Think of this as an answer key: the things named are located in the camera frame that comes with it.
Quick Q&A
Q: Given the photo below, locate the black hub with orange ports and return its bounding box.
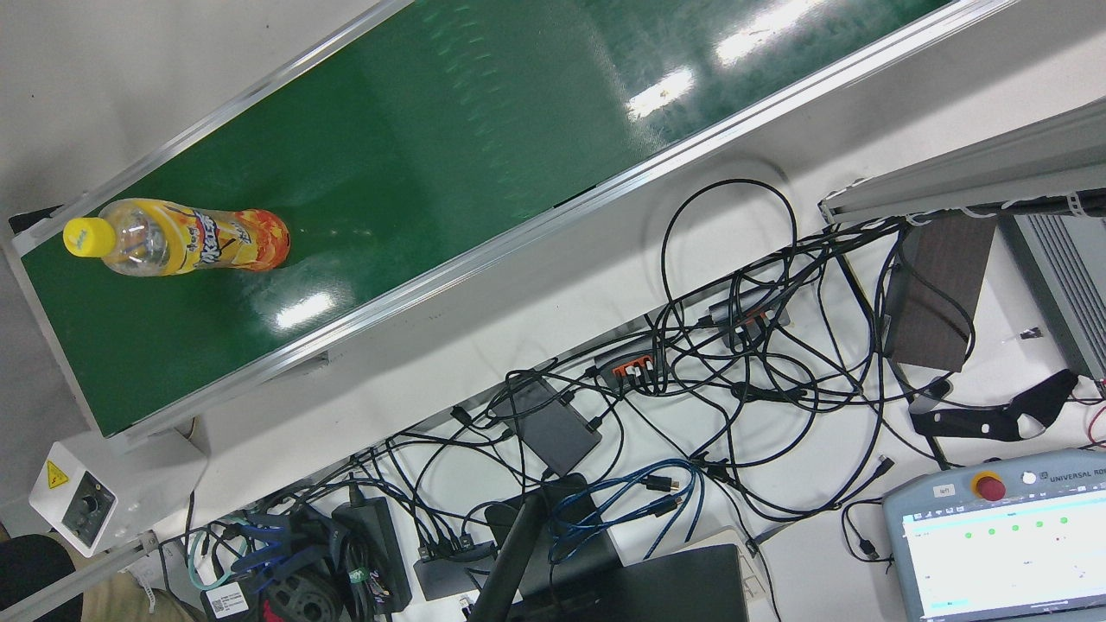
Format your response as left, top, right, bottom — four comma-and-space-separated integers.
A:
593, 339, 666, 391

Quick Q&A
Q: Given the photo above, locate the dark grey adapter box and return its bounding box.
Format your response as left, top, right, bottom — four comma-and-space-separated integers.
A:
499, 378, 603, 478

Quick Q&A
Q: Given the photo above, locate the grey usb hub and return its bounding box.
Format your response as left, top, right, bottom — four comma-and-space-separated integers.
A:
709, 289, 791, 333

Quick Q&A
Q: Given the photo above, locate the green conveyor belt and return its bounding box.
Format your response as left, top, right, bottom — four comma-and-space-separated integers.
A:
7, 0, 1020, 454

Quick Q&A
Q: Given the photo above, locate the black monitor stand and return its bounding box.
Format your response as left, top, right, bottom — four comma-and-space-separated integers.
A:
467, 473, 623, 622

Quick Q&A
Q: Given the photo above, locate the black usb hub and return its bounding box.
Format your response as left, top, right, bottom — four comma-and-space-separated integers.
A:
413, 540, 498, 601

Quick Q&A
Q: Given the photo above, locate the black power adapter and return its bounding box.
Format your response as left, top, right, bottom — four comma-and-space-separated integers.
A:
333, 497, 414, 614

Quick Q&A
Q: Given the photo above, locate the black monitor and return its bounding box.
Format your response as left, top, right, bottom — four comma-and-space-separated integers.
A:
518, 544, 751, 622

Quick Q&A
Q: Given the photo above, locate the orange juice bottle yellow cap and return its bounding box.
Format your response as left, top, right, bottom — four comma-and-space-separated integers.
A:
63, 198, 291, 278

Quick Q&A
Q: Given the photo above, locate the dark brown wooden block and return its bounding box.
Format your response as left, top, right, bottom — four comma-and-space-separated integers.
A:
883, 214, 997, 374

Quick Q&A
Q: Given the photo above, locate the black round robot flange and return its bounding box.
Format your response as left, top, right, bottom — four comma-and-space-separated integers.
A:
259, 566, 346, 622

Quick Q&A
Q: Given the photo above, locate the white qr label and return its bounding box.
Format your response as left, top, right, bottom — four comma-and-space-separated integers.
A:
200, 581, 251, 619

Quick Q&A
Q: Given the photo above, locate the white conveyor control box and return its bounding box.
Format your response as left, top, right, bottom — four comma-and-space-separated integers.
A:
29, 428, 209, 559

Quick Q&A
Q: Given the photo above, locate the grey teach pendant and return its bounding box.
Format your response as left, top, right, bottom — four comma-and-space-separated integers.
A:
881, 447, 1106, 622

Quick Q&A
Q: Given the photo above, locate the grey finned power supply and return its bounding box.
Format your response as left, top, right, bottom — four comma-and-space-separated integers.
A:
998, 212, 1106, 383

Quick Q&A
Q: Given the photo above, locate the person in khaki trousers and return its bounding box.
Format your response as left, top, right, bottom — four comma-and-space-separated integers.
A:
0, 533, 198, 622

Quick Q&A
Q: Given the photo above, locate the long looped black cable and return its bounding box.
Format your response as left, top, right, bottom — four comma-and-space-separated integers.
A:
661, 179, 798, 346

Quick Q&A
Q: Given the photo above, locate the dark blue coiled cable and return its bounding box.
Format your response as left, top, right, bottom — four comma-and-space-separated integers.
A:
226, 517, 334, 578

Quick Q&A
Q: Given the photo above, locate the aluminium profile post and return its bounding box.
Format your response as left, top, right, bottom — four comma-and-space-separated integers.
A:
818, 97, 1106, 227

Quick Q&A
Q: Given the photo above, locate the black flat bracket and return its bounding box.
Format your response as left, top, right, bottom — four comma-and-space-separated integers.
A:
909, 369, 1080, 443

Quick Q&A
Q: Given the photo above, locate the teal cable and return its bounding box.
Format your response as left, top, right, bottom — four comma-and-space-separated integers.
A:
188, 529, 234, 593

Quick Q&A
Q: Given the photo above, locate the thin aluminium profile rail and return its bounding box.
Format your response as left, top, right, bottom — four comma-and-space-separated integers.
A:
0, 530, 162, 622

